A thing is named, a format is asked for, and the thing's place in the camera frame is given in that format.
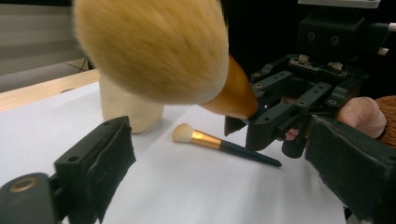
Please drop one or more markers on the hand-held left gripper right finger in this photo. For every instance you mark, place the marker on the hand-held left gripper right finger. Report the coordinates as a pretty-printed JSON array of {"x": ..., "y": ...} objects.
[{"x": 358, "y": 174}]

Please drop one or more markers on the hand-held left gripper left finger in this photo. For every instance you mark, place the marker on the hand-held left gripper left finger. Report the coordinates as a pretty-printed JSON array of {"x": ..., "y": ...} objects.
[{"x": 93, "y": 168}]

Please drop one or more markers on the small makeup brush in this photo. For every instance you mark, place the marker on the small makeup brush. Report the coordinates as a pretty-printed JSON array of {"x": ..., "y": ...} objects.
[{"x": 205, "y": 140}]

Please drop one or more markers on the cream square ceramic cup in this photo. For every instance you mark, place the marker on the cream square ceramic cup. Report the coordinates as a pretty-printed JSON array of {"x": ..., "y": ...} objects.
[{"x": 124, "y": 109}]

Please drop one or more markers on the large makeup brush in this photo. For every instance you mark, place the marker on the large makeup brush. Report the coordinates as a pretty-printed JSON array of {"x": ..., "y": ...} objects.
[{"x": 149, "y": 46}]

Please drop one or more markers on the black curtain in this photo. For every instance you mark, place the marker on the black curtain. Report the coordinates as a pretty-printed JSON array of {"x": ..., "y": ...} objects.
[{"x": 264, "y": 31}]

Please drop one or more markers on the white table sheet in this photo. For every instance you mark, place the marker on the white table sheet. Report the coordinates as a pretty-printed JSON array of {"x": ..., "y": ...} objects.
[{"x": 186, "y": 193}]

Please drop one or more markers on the light wooden table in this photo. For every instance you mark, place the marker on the light wooden table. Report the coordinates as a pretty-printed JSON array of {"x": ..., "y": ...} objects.
[{"x": 37, "y": 93}]

